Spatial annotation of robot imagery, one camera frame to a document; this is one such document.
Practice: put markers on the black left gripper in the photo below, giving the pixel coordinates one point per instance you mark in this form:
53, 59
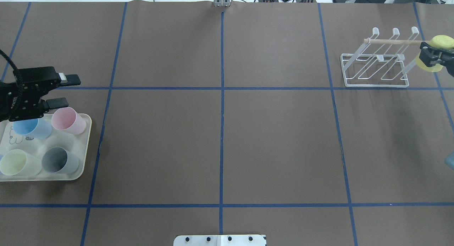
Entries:
10, 101

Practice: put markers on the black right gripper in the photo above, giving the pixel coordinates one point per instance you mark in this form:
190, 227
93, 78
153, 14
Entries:
430, 56

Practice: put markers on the pink plastic cup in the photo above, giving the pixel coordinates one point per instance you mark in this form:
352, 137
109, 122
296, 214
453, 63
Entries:
68, 120

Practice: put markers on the light blue plastic cup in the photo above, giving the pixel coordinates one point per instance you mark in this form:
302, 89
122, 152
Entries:
33, 128

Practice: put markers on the grey plastic cup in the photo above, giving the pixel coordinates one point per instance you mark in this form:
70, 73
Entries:
59, 161

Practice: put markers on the pale yellow plastic cup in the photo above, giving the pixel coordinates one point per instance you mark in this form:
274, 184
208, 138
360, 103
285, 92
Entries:
21, 163

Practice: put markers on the cream plastic tray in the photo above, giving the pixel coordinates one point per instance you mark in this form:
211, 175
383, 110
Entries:
74, 144

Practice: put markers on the white wire cup rack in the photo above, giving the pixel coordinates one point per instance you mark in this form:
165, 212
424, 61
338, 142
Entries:
379, 62

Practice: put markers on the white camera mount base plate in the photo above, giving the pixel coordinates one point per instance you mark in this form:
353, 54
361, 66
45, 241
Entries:
221, 240

